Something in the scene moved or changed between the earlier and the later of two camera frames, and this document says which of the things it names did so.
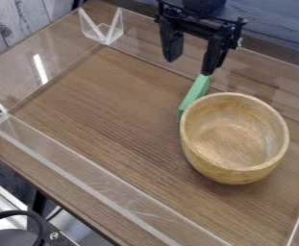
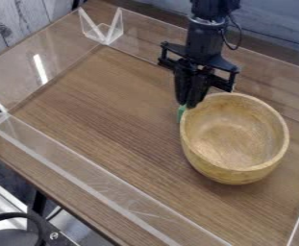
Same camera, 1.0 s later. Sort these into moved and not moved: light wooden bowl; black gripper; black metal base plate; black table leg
Moved: black gripper
Not moved: black metal base plate; black table leg; light wooden bowl
